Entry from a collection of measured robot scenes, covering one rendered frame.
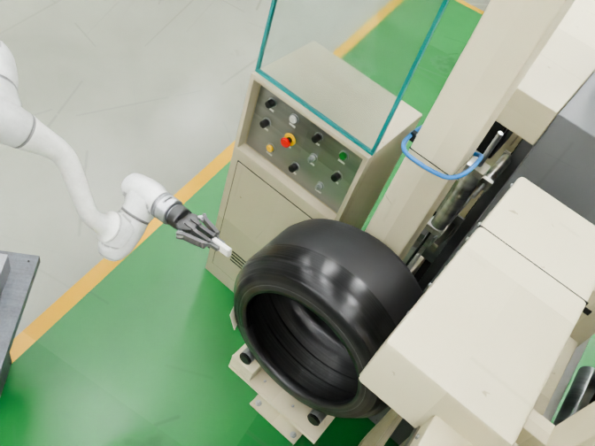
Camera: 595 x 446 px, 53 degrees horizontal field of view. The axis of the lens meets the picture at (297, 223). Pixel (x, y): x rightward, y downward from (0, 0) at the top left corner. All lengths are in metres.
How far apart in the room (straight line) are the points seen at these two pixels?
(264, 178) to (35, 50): 2.30
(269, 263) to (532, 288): 0.67
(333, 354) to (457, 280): 0.92
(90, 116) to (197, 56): 1.00
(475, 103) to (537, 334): 0.55
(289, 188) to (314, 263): 0.93
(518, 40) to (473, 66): 0.11
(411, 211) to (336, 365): 0.59
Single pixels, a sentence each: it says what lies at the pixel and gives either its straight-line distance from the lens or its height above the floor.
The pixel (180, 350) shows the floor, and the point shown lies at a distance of 2.91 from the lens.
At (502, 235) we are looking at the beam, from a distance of 1.27.
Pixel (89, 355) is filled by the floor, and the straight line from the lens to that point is 2.89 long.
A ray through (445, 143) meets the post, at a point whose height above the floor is 1.73.
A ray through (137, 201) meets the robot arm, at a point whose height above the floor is 1.11.
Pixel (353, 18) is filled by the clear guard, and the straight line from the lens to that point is 1.94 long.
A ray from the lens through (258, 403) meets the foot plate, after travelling 2.84.
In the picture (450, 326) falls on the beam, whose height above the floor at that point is 1.78.
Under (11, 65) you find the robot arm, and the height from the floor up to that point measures 1.51.
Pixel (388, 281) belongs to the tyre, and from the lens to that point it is 1.53.
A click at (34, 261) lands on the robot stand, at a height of 0.65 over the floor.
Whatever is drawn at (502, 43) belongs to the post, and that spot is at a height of 2.01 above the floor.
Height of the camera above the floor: 2.59
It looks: 48 degrees down
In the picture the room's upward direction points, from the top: 22 degrees clockwise
